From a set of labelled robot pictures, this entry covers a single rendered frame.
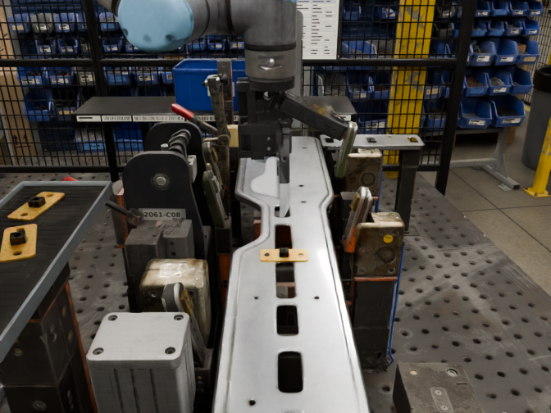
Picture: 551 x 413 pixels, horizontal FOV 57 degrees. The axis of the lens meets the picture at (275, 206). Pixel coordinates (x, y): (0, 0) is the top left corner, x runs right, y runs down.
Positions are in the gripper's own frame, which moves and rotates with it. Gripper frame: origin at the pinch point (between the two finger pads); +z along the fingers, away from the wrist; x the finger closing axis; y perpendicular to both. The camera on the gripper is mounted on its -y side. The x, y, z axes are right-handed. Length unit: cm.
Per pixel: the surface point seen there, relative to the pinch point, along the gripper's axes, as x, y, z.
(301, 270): 4.5, -2.6, 11.3
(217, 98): -44.8, 15.1, -5.3
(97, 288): -32, 48, 41
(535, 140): -282, -194, 91
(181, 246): 6.6, 16.7, 5.1
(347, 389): 30.7, -6.8, 11.3
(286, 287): 7.7, 0.0, 12.5
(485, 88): -238, -131, 40
